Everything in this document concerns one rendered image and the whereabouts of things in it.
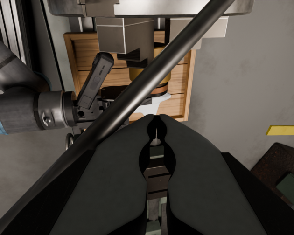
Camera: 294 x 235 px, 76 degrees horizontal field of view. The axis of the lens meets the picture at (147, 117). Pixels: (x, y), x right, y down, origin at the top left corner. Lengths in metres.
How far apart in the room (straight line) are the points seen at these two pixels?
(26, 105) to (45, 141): 1.46
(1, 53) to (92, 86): 0.20
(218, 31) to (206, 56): 1.30
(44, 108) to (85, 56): 0.24
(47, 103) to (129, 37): 0.20
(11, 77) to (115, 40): 0.29
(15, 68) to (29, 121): 0.14
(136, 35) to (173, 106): 0.43
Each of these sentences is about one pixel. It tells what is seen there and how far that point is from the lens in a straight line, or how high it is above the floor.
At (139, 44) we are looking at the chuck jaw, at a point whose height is 1.17.
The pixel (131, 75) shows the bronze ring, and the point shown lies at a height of 1.09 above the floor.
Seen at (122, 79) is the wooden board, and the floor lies 0.88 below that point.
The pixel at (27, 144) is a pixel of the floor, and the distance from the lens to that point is 1.91.
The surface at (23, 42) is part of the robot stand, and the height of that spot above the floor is 0.22.
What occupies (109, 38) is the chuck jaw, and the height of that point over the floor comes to 1.19.
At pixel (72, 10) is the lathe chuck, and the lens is 0.25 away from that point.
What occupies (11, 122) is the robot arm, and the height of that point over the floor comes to 1.12.
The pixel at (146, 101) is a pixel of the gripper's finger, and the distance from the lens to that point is 0.37.
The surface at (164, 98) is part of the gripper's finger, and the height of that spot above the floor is 1.10.
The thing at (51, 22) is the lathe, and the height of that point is 0.54.
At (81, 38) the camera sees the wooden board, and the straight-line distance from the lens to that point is 0.54.
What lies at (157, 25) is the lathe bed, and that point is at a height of 0.86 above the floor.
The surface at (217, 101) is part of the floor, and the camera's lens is 1.92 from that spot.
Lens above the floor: 1.44
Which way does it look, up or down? 57 degrees down
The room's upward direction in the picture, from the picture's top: 157 degrees clockwise
